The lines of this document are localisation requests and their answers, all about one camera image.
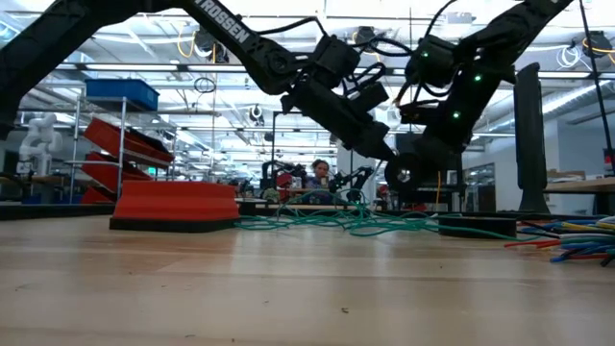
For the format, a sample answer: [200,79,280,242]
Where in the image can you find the wooden side table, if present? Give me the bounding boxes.
[542,176,615,215]

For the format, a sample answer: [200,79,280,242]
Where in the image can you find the black ceiling cable reel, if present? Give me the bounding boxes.
[353,25,381,49]
[578,29,615,60]
[193,26,231,64]

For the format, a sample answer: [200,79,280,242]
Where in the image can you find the red box with black base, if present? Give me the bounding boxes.
[109,180,242,235]

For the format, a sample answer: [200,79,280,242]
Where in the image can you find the green cable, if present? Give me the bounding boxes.
[0,201,597,222]

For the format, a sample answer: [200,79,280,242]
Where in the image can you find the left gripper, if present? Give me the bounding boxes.
[280,76,403,167]

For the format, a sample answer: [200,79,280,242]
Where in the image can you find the white round pillar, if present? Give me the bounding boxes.
[336,108,381,188]

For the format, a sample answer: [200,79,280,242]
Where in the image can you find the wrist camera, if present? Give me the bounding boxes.
[348,80,390,115]
[397,98,441,127]

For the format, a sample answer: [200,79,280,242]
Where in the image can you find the person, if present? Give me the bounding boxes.
[303,159,338,206]

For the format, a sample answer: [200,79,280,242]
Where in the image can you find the black flat reel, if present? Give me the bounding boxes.
[437,215,518,240]

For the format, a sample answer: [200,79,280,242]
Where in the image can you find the black frame stand with camera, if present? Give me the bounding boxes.
[270,109,356,193]

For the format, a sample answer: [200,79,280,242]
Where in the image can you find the black monitor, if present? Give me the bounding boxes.
[394,131,464,185]

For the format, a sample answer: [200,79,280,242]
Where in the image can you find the metal rack with red bins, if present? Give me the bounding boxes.
[65,94,177,206]

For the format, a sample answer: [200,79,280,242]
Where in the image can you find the blue plastic bin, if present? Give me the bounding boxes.
[85,77,161,112]

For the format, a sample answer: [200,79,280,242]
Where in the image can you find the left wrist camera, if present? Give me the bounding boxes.
[348,80,390,115]

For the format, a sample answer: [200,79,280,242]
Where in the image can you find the black upright post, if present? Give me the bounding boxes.
[512,62,552,214]

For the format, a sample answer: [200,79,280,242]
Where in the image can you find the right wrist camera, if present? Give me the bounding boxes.
[397,98,441,127]

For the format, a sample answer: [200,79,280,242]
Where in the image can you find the thin black rod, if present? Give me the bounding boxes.
[578,0,615,175]

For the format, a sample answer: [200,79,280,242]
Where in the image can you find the bundle of coloured wires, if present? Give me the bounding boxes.
[503,214,615,269]

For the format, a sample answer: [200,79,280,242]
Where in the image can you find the thin green cord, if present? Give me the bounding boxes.
[234,187,542,242]

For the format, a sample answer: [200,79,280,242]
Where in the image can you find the black bench robot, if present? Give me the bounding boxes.
[331,165,377,206]
[260,161,308,193]

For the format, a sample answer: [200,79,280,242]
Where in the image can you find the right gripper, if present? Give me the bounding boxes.
[412,103,475,191]

